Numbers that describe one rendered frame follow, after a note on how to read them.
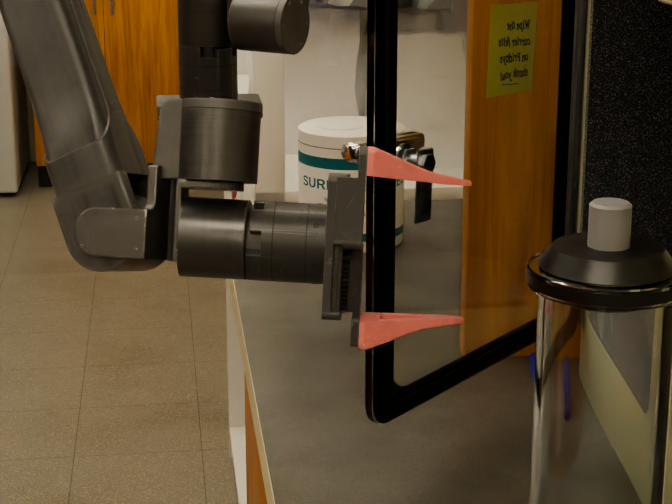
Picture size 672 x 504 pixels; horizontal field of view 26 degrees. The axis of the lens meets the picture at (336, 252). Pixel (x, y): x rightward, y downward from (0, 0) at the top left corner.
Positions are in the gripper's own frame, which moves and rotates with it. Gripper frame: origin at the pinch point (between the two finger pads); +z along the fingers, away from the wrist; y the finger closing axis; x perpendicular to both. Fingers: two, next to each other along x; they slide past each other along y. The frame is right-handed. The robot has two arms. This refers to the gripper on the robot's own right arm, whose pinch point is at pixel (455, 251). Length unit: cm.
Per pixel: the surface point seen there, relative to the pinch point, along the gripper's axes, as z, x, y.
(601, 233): 9.2, -7.5, 2.1
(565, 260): 6.8, -8.3, 0.3
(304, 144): -16, 76, 8
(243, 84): -38, 207, 21
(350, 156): -8.2, 11.4, 6.4
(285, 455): -12.5, 17.4, -18.9
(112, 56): -123, 488, 44
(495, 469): 5.0, 15.5, -18.6
